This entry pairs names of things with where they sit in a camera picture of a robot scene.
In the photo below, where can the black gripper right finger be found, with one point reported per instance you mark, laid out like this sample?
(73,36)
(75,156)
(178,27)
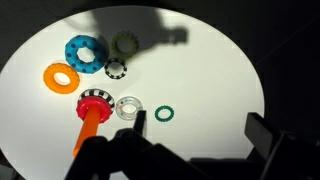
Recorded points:
(263,133)

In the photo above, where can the orange pole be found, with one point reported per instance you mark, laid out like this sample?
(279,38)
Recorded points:
(88,130)

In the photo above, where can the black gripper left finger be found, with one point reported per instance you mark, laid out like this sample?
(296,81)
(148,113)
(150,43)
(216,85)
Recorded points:
(140,121)

